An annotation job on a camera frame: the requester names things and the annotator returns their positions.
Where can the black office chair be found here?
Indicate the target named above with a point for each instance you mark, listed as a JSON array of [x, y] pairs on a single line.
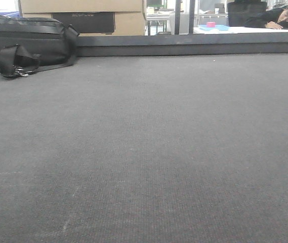
[[239, 11]]

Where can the black vertical pole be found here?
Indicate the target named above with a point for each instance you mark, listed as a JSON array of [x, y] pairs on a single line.
[[191, 16]]

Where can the person sleeping on table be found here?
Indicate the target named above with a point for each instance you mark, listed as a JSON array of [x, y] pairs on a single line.
[[273, 19]]

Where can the pink tape roll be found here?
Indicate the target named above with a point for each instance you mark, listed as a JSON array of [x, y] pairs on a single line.
[[211, 24]]

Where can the light blue tray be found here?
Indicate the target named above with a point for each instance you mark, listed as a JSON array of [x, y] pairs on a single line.
[[217, 27]]

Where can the black fabric shoulder bag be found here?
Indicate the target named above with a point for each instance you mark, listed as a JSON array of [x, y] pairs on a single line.
[[31, 45]]

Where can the large cardboard box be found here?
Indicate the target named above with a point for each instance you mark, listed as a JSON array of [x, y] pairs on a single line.
[[99, 23]]

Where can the dark raised platform edge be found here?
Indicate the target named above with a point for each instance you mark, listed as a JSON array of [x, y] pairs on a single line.
[[183, 45]]

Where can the upper cardboard box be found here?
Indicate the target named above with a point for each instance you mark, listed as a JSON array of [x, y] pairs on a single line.
[[48, 6]]

